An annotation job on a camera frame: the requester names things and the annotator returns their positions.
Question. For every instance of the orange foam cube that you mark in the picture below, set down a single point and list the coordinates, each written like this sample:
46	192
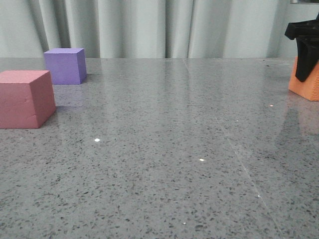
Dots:
309	89

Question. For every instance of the pink foam cube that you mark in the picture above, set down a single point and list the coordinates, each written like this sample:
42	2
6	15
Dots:
26	98

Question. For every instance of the purple foam cube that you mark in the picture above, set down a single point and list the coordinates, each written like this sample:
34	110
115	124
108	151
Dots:
67	66

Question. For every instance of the pale green curtain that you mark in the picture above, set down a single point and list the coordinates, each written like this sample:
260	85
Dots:
151	28

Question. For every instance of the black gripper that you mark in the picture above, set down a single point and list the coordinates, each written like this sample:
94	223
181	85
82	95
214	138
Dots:
306	34

